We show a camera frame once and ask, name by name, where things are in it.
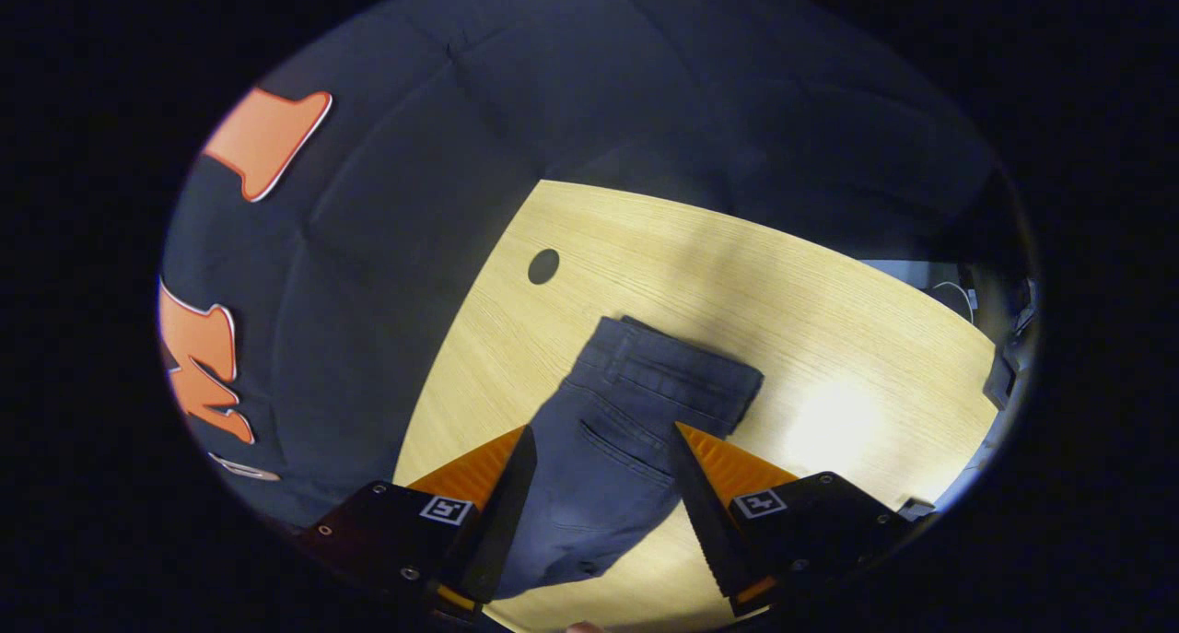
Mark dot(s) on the dark grey jeans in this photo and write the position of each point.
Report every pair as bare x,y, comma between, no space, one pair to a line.
626,403

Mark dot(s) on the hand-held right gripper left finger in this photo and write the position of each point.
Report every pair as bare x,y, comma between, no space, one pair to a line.
507,522

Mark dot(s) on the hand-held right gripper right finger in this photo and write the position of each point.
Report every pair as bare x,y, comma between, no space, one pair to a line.
705,513

